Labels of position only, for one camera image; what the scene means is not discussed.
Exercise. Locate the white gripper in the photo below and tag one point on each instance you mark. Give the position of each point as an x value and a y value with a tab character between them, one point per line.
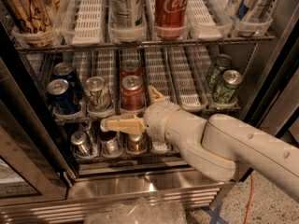
156	118

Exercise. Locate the red coke can front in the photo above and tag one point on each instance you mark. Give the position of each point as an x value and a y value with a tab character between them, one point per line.
132	93

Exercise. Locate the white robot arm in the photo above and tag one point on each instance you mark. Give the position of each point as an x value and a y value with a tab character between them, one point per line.
214	146

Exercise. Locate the brown can bottom shelf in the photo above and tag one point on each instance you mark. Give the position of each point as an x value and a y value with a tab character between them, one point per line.
136	143

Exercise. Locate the white green soda can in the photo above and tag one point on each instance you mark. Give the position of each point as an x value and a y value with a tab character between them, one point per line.
98	94

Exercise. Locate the silver slim can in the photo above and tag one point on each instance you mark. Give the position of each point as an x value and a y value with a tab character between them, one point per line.
80	140

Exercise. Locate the green can rear right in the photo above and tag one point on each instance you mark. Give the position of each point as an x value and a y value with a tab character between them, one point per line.
219	65

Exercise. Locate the blue pepsi can front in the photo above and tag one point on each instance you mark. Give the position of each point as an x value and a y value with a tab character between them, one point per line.
63	97

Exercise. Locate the blue pepsi can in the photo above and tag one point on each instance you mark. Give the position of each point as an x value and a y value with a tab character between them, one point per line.
63	97
68	72

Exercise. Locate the green can front right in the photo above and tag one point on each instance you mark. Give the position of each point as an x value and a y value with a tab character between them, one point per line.
227	88

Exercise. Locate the blue pepsi can rear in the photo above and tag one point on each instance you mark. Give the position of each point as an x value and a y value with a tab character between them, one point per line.
68	72

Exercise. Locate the stainless steel fridge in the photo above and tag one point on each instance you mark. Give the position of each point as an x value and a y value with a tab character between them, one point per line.
64	188

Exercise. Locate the white green labelled can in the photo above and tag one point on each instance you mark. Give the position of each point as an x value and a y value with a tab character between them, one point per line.
127	13

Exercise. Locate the tall red Coca-Cola can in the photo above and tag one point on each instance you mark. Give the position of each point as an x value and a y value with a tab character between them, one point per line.
169	18

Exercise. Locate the gold La Croix can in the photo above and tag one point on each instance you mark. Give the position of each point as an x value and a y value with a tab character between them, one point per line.
32	19

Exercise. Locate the dark bottle white cap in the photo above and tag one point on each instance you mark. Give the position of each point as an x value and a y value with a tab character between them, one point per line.
109	142

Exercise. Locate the clear plastic bag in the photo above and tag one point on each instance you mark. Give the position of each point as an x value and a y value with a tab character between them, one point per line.
140	212

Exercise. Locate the blue tape cross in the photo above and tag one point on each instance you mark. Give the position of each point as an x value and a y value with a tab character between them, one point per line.
215	215

